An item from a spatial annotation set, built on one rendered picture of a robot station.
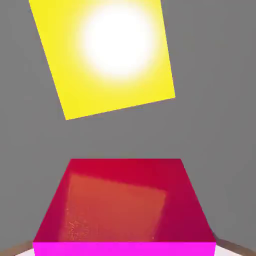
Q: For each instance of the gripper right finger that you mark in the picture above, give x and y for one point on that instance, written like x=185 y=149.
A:
x=222 y=252

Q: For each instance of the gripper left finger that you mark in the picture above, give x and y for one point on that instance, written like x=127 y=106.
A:
x=27 y=253

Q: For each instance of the large yellow box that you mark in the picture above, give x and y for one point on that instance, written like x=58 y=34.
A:
x=60 y=60

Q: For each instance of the small magenta cube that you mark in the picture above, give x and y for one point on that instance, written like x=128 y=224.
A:
x=124 y=204

